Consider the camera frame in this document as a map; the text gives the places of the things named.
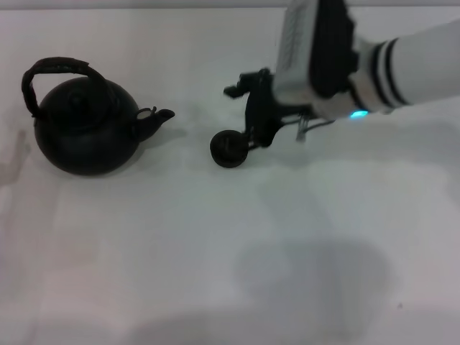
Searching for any black round teapot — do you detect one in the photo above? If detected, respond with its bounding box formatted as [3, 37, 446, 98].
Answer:
[21, 56, 176, 177]

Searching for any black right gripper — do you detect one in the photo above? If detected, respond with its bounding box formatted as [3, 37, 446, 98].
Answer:
[223, 67, 300, 150]

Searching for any thin grey wrist cable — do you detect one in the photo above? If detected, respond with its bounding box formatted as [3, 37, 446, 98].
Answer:
[295, 111, 336, 144]

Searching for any small black teacup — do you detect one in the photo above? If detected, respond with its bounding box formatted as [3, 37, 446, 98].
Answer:
[209, 130, 249, 169]

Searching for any silver black wrist camera box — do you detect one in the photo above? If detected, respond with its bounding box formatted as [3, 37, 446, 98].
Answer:
[272, 0, 361, 109]

